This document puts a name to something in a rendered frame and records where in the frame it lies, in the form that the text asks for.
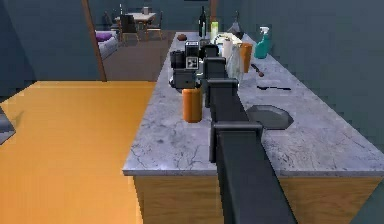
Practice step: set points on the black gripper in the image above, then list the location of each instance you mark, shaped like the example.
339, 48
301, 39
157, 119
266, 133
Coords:
185, 79

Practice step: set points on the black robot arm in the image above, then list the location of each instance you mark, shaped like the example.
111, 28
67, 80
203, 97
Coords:
246, 173

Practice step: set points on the orange cylinder dispenser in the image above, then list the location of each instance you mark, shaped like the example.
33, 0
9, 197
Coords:
192, 105
246, 56

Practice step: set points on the brown round object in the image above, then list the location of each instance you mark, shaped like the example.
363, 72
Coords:
181, 37

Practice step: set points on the clear glass jar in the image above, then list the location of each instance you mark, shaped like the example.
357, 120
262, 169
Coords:
235, 65

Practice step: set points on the pale green bottle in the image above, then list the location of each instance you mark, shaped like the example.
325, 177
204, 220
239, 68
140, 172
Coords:
214, 30

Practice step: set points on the dark wine bottle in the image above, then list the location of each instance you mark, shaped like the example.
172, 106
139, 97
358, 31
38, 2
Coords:
202, 21

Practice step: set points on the dark dining chair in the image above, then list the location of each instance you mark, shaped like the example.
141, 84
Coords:
156, 24
128, 26

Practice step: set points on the marble top wooden counter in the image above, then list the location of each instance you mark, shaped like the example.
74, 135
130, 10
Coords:
166, 143

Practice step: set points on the pale dining table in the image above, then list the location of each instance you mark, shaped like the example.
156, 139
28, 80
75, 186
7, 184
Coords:
141, 16

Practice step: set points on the grey box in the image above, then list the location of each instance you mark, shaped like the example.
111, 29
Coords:
145, 10

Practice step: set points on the white sofa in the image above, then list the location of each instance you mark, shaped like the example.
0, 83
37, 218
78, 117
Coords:
108, 46

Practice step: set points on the teal spray bottle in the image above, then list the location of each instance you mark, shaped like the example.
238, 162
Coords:
263, 46

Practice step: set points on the black flat utensil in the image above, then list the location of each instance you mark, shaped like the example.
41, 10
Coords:
273, 88

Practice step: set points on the purple pillow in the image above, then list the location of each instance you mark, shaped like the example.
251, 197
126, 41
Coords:
103, 36

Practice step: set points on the grey slatted block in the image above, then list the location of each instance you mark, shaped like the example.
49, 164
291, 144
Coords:
5, 126

